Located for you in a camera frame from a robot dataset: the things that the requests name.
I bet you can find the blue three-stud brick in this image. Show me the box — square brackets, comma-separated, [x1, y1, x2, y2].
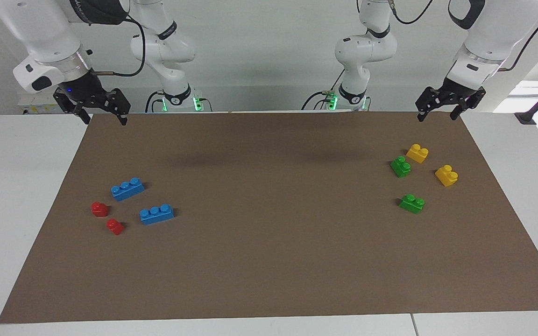
[139, 204, 175, 226]
[111, 177, 145, 202]

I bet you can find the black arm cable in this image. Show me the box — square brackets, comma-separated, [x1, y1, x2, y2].
[91, 14, 147, 77]
[388, 0, 538, 73]

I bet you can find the yellow two-stud brick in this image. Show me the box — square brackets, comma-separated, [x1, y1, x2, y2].
[406, 144, 429, 164]
[435, 165, 459, 188]

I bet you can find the black right base cable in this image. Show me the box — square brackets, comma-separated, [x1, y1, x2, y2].
[145, 90, 164, 113]

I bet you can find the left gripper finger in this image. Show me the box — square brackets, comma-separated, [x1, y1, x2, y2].
[451, 89, 487, 120]
[415, 87, 447, 122]

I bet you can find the green two-stud brick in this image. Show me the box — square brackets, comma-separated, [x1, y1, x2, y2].
[399, 194, 425, 215]
[390, 156, 412, 178]

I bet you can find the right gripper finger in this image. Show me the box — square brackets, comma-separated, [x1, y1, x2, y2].
[54, 90, 91, 125]
[106, 88, 132, 126]

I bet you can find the white socket box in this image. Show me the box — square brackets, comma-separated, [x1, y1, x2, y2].
[17, 91, 64, 114]

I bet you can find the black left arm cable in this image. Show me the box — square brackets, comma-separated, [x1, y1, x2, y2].
[388, 0, 538, 73]

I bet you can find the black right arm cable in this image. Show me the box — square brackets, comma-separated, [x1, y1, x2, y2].
[91, 14, 147, 77]

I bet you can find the brown paper mat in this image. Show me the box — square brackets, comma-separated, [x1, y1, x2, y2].
[0, 111, 538, 324]

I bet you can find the black left base cable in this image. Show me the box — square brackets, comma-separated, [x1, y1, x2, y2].
[301, 69, 345, 111]

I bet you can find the black base cable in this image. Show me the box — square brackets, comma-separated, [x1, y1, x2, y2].
[301, 69, 345, 111]
[145, 90, 164, 113]

